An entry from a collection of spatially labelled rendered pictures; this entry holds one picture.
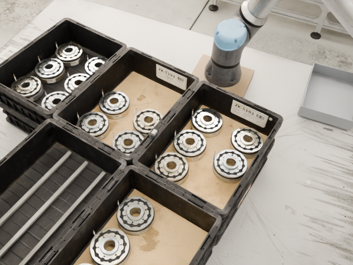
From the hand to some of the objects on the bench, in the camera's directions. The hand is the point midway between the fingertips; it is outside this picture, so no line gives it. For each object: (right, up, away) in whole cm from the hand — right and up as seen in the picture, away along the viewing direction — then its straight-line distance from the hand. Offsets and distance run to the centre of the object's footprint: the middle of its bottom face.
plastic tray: (-9, +1, +5) cm, 10 cm away
